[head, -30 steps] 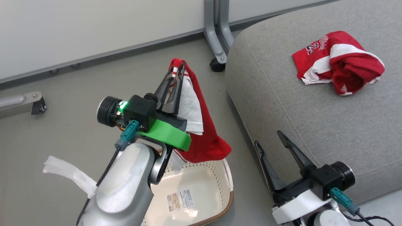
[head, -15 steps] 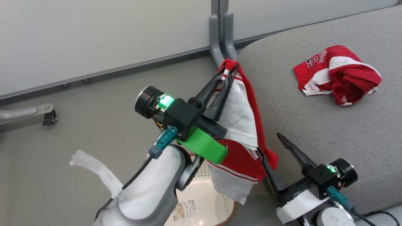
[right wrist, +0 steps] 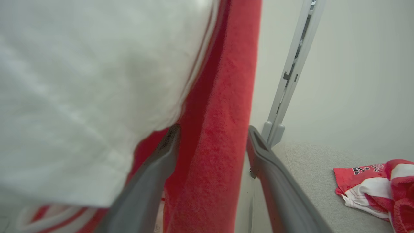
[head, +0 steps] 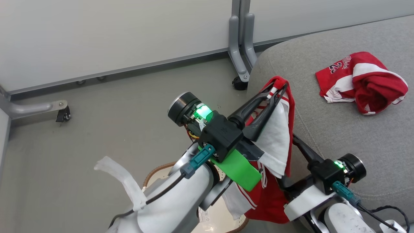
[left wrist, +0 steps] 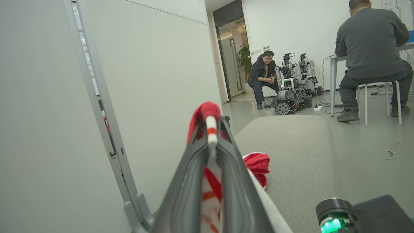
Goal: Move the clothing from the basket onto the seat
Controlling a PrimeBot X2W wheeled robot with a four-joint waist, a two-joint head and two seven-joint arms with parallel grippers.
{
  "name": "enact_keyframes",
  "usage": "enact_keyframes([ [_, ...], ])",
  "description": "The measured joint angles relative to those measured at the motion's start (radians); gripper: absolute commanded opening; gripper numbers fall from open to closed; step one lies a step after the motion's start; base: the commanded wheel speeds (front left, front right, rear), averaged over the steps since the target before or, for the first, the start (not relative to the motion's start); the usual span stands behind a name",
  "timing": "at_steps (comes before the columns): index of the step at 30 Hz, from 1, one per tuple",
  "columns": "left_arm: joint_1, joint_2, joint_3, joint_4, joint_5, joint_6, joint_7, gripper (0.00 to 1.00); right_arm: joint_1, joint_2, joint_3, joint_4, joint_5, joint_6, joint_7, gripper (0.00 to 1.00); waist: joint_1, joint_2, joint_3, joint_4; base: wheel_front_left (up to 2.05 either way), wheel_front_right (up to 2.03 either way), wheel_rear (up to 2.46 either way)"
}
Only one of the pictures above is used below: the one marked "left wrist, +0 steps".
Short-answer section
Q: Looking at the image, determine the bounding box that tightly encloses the grey partition foot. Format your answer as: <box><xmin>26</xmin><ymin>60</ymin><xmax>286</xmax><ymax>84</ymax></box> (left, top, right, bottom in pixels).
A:
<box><xmin>135</xmin><ymin>192</ymin><xmax>156</xmax><ymax>231</ymax></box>
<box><xmin>124</xmin><ymin>201</ymin><xmax>146</xmax><ymax>233</ymax></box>

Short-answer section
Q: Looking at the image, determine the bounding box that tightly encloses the seated man in grey sweater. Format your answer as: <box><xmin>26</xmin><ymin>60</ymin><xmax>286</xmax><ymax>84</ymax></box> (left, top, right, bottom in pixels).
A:
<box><xmin>334</xmin><ymin>0</ymin><xmax>414</xmax><ymax>122</ymax></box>

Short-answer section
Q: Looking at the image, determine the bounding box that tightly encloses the white table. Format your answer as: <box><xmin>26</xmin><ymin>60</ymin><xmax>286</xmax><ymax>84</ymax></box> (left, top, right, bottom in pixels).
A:
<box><xmin>324</xmin><ymin>41</ymin><xmax>414</xmax><ymax>117</ymax></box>

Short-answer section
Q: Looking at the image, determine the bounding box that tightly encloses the white stool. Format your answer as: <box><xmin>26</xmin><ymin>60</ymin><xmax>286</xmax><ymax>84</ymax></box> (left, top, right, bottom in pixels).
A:
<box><xmin>357</xmin><ymin>81</ymin><xmax>403</xmax><ymax>126</ymax></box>

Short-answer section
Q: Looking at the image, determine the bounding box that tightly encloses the dark grey robot housing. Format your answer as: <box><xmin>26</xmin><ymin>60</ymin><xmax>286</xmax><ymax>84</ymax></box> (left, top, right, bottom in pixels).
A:
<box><xmin>338</xmin><ymin>194</ymin><xmax>414</xmax><ymax>233</ymax></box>

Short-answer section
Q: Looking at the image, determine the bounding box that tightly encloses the parked wheeled robot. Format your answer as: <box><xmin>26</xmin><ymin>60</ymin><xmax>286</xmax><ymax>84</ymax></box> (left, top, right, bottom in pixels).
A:
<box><xmin>271</xmin><ymin>53</ymin><xmax>312</xmax><ymax>116</ymax></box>
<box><xmin>298</xmin><ymin>53</ymin><xmax>324</xmax><ymax>97</ymax></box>

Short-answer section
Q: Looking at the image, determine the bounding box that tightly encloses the loose white floor cable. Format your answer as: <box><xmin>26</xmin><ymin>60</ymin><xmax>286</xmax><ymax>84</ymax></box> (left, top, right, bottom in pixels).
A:
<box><xmin>385</xmin><ymin>142</ymin><xmax>407</xmax><ymax>161</ymax></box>

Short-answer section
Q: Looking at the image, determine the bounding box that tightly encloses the wide white partition panel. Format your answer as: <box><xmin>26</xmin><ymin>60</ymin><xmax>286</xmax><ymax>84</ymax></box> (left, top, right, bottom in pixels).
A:
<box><xmin>0</xmin><ymin>0</ymin><xmax>133</xmax><ymax>233</ymax></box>

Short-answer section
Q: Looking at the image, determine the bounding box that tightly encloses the seated man in black jacket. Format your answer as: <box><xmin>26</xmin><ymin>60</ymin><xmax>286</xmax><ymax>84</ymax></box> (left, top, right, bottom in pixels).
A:
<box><xmin>247</xmin><ymin>50</ymin><xmax>279</xmax><ymax>110</ymax></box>

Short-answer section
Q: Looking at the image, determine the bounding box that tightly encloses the grey fabric sofa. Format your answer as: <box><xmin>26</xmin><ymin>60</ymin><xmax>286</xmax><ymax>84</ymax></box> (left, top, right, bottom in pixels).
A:
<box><xmin>234</xmin><ymin>115</ymin><xmax>337</xmax><ymax>233</ymax></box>

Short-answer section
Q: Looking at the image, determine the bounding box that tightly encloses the red and white garment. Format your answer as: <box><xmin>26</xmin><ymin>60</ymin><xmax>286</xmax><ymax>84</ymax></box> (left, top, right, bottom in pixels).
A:
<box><xmin>187</xmin><ymin>101</ymin><xmax>271</xmax><ymax>233</ymax></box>

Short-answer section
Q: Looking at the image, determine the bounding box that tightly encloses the green potted plant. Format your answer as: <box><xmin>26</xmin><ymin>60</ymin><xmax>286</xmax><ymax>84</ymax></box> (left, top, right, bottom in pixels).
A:
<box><xmin>237</xmin><ymin>44</ymin><xmax>255</xmax><ymax>94</ymax></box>

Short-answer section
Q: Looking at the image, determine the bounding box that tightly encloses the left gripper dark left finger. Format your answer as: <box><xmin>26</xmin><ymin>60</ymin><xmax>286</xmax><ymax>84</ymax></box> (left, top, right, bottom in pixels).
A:
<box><xmin>150</xmin><ymin>120</ymin><xmax>211</xmax><ymax>233</ymax></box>

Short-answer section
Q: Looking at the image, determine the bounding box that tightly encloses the glass door with dark frame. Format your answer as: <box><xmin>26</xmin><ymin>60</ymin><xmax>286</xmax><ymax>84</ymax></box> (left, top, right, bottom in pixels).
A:
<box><xmin>212</xmin><ymin>0</ymin><xmax>251</xmax><ymax>102</ymax></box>

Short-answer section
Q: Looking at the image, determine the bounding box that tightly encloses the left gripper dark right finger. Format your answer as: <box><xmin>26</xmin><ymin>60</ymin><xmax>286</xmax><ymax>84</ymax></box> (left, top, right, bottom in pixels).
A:
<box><xmin>216</xmin><ymin>117</ymin><xmax>276</xmax><ymax>233</ymax></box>

